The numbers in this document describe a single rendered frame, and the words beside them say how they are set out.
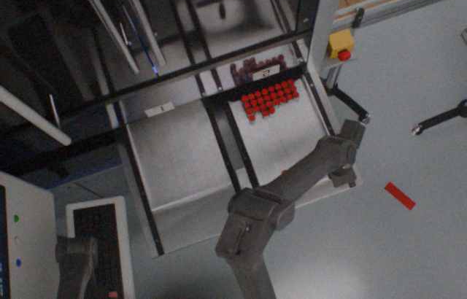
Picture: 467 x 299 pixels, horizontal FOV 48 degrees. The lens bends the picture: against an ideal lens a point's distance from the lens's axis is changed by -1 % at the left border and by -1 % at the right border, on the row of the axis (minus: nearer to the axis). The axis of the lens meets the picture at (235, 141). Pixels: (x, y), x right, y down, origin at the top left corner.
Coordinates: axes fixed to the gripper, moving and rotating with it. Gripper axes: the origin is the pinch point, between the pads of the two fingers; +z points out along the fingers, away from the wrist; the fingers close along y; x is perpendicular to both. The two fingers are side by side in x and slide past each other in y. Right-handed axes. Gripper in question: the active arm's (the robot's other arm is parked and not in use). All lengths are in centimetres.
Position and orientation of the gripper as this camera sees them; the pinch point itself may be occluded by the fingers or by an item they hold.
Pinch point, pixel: (334, 172)
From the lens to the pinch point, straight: 155.1
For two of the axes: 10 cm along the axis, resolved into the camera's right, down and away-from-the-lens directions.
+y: -3.4, -9.0, 2.6
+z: 0.5, 2.5, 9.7
